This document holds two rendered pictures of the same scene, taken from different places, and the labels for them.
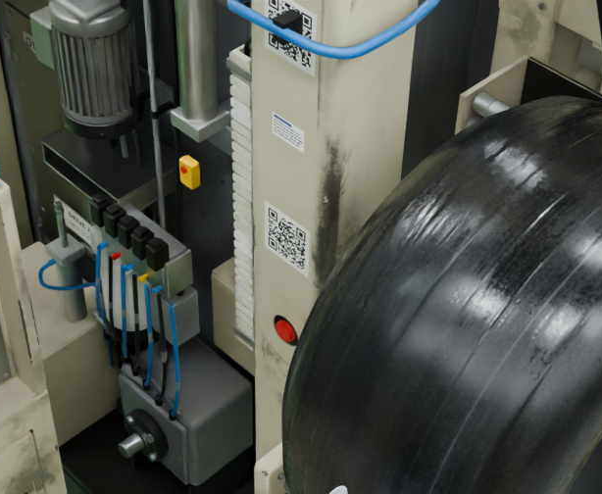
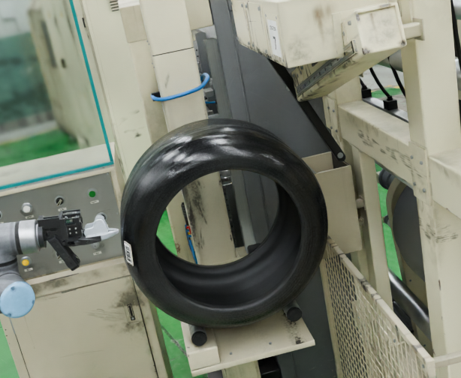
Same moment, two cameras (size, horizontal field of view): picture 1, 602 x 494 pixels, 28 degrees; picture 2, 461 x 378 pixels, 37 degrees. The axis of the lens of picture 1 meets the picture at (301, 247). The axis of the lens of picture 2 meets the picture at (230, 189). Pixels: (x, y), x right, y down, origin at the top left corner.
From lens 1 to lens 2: 158 cm
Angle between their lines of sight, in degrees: 41
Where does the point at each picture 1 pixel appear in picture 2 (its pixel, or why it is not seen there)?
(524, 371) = (143, 173)
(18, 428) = (125, 271)
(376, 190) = not seen: hidden behind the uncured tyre
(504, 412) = (135, 186)
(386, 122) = not seen: hidden behind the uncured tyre
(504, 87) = (319, 163)
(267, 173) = not seen: hidden behind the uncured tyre
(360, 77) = (178, 114)
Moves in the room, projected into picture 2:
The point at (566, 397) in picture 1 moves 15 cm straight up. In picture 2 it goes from (151, 181) to (137, 126)
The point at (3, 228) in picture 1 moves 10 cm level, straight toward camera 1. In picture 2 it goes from (113, 182) to (100, 193)
